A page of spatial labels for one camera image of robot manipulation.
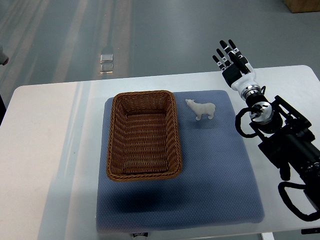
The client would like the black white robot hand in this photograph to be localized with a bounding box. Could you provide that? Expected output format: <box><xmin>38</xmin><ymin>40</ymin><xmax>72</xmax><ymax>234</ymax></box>
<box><xmin>212</xmin><ymin>39</ymin><xmax>258</xmax><ymax>92</ymax></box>

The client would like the white bear figurine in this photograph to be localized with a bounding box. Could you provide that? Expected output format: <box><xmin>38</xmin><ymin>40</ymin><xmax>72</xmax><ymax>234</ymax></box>
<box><xmin>185</xmin><ymin>99</ymin><xmax>216</xmax><ymax>121</ymax></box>

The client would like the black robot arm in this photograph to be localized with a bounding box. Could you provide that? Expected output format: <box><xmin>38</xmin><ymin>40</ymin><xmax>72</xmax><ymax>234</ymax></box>
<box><xmin>235</xmin><ymin>84</ymin><xmax>320</xmax><ymax>222</ymax></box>

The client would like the brown wicker basket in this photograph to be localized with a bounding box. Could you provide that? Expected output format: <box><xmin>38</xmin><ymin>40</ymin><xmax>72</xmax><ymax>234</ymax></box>
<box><xmin>106</xmin><ymin>90</ymin><xmax>183</xmax><ymax>182</ymax></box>

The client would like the brown cardboard box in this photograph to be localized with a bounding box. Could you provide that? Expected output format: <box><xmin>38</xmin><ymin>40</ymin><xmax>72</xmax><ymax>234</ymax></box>
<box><xmin>283</xmin><ymin>0</ymin><xmax>320</xmax><ymax>13</ymax></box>

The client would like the blue fabric mat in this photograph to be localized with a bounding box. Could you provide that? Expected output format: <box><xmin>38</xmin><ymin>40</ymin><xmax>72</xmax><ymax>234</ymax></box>
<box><xmin>96</xmin><ymin>90</ymin><xmax>265</xmax><ymax>234</ymax></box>

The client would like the silver floor plate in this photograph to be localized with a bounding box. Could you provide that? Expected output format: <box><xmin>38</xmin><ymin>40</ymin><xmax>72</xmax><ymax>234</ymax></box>
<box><xmin>100</xmin><ymin>53</ymin><xmax>114</xmax><ymax>74</ymax></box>

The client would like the black label tag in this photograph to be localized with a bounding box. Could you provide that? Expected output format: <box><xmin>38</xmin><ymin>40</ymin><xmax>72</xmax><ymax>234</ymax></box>
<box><xmin>132</xmin><ymin>232</ymin><xmax>149</xmax><ymax>238</ymax></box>

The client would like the black table bracket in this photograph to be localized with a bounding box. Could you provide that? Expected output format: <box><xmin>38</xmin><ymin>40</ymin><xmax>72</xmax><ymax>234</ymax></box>
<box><xmin>301</xmin><ymin>227</ymin><xmax>320</xmax><ymax>235</ymax></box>

